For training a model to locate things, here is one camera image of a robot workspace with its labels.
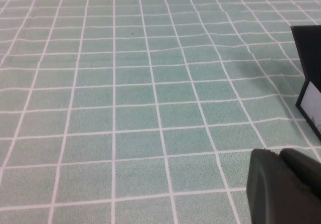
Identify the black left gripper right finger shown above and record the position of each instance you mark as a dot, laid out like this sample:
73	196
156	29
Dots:
306	173

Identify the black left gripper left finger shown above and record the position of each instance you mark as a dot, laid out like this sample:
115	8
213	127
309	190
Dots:
270	199

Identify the green white checked tablecloth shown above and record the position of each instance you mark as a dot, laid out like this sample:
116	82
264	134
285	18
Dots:
125	108

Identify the black printed glasses case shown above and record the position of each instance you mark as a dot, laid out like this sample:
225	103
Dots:
308	53

